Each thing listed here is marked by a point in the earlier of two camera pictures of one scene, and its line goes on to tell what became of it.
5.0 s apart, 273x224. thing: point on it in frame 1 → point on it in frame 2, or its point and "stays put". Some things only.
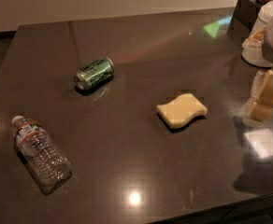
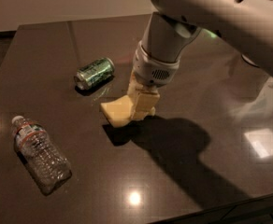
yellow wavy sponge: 178,112 → 119,112
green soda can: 93,73 stays put
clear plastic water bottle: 49,171 stays put
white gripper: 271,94 → 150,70
